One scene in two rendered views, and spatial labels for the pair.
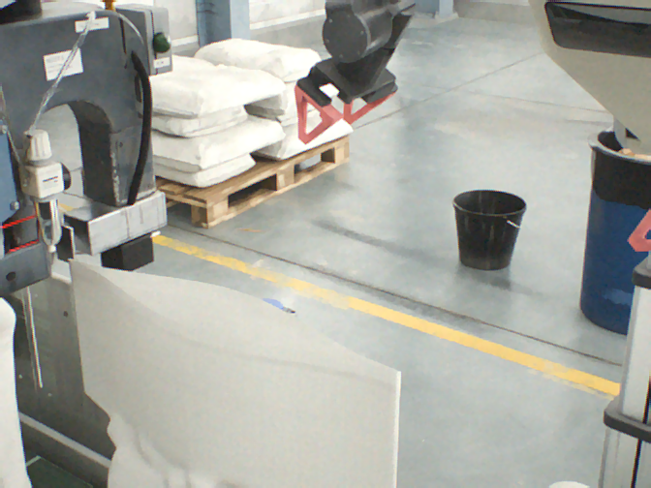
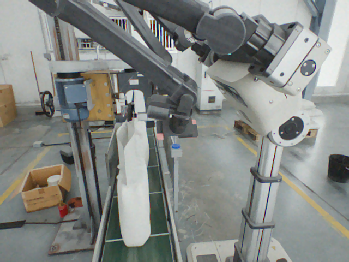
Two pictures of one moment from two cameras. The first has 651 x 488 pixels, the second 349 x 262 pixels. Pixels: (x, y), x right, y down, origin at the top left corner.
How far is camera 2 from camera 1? 89 cm
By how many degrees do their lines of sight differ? 42
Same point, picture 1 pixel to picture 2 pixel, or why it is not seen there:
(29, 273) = (122, 120)
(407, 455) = not seen: hidden behind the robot
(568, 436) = (312, 237)
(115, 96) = (146, 90)
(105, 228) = (141, 116)
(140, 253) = (151, 124)
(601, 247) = not seen: outside the picture
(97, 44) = (142, 79)
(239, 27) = (308, 94)
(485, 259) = (335, 177)
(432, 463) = not seen: hidden behind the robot
